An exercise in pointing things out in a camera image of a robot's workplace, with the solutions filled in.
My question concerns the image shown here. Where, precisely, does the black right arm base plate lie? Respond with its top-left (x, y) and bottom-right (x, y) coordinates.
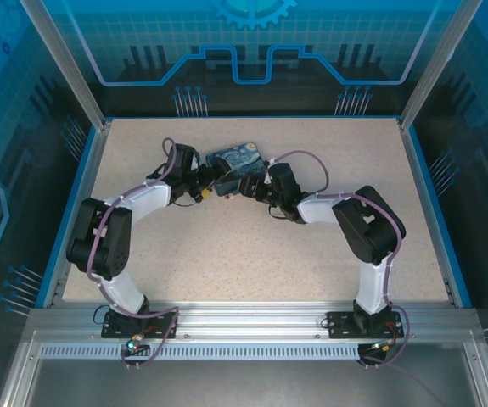
top-left (326, 311), bottom-right (405, 339)

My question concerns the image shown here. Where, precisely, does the slotted grey cable duct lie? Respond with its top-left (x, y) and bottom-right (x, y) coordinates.
top-left (38, 343), bottom-right (370, 360)

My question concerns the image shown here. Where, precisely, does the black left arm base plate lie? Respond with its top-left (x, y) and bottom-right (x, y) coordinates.
top-left (101, 311), bottom-right (180, 339)

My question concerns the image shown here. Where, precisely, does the aluminium mounting beam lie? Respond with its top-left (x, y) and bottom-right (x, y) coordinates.
top-left (26, 300), bottom-right (482, 340)

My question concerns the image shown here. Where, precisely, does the aluminium side rail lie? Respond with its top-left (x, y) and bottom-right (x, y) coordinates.
top-left (42, 120), bottom-right (113, 309)
top-left (398, 118), bottom-right (461, 309)

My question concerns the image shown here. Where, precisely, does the left cable connector with led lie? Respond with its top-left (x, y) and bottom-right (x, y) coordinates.
top-left (125, 334), bottom-right (149, 356)

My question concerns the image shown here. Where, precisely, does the grey metal bench panel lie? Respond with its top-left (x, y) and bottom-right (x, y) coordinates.
top-left (0, 328), bottom-right (488, 407)

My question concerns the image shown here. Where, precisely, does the aluminium frame post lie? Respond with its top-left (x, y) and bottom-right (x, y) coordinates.
top-left (18, 0), bottom-right (114, 131)
top-left (398, 0), bottom-right (485, 131)

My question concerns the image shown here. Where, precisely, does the right cable connector with led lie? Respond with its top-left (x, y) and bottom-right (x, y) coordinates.
top-left (368, 340), bottom-right (397, 354)

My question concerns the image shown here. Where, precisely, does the starry night painted tin box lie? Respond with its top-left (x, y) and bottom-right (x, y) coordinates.
top-left (205, 142), bottom-right (270, 198)

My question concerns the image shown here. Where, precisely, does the cable connector with led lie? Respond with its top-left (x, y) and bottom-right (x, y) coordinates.
top-left (368, 340), bottom-right (397, 354)
top-left (125, 334), bottom-right (149, 356)

